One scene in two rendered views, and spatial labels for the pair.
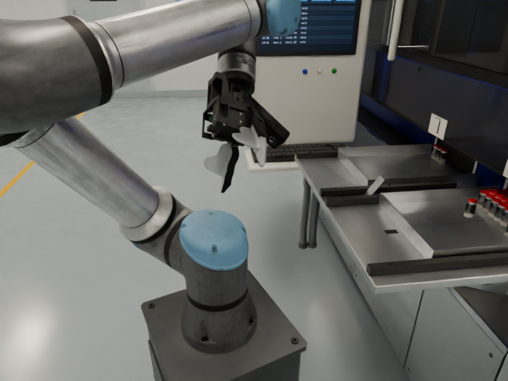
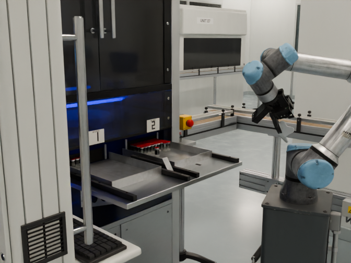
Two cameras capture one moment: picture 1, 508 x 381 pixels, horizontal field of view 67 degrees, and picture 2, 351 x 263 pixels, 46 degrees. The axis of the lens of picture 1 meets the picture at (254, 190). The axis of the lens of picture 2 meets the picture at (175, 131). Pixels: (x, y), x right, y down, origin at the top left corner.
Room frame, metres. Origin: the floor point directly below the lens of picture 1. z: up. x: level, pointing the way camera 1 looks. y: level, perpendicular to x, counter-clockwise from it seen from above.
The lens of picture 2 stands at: (2.00, 0.97, 1.43)
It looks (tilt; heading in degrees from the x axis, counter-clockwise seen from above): 12 degrees down; 230
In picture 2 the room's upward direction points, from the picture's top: straight up
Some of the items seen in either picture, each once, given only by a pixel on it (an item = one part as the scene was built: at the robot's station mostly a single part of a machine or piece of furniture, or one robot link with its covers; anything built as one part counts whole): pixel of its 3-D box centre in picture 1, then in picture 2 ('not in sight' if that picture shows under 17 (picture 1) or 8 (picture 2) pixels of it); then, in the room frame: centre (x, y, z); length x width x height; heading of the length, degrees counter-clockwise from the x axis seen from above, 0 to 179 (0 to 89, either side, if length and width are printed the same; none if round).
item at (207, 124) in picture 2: not in sight; (196, 124); (0.29, -0.84, 0.92); 0.69 x 0.16 x 0.16; 7
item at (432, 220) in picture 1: (469, 219); (166, 153); (0.79, -0.52, 0.90); 0.34 x 0.26 x 0.04; 97
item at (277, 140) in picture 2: not in sight; (274, 190); (-0.16, -0.58, 0.46); 0.09 x 0.09 x 0.77; 7
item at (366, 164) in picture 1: (402, 165); (110, 168); (1.13, -0.47, 0.90); 0.34 x 0.26 x 0.04; 97
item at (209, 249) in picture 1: (212, 252); (301, 159); (0.57, 0.08, 0.96); 0.13 x 0.12 x 0.14; 50
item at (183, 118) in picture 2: not in sight; (183, 122); (0.56, -0.66, 1.00); 0.08 x 0.07 x 0.07; 97
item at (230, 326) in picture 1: (218, 303); (299, 186); (0.57, 0.07, 0.84); 0.15 x 0.15 x 0.10
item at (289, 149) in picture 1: (301, 151); (70, 232); (1.46, -0.19, 0.82); 0.40 x 0.14 x 0.02; 97
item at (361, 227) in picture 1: (405, 198); (151, 169); (0.95, -0.42, 0.87); 0.70 x 0.48 x 0.02; 7
